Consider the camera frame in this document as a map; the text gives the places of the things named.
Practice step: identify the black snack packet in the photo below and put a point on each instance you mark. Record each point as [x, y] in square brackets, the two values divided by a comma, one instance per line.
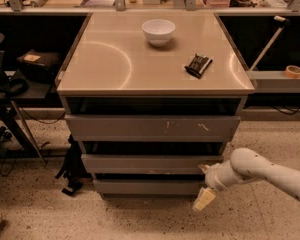
[198, 65]

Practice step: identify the white bowl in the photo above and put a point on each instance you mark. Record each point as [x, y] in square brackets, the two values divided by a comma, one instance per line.
[158, 32]

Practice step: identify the black headphones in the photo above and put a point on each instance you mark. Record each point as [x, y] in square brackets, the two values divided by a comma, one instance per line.
[12, 87]

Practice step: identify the tape roll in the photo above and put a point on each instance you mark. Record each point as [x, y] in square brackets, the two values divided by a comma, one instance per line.
[292, 71]

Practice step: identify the black bag with label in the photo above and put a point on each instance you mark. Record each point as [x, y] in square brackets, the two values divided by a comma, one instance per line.
[40, 67]

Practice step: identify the black backpack on floor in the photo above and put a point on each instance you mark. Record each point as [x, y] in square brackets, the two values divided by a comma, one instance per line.
[73, 169]

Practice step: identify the black side stand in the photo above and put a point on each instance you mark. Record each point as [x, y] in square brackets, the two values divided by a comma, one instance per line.
[14, 120]

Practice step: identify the grey drawer cabinet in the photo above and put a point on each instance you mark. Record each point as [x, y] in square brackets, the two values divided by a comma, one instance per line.
[114, 70]

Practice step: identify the grey drawer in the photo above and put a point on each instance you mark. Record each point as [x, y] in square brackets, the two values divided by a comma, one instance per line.
[159, 128]
[146, 164]
[132, 187]

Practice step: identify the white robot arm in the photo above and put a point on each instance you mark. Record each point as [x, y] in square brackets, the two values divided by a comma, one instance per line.
[245, 166]

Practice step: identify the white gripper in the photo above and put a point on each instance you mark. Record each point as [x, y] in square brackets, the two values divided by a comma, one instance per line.
[212, 180]

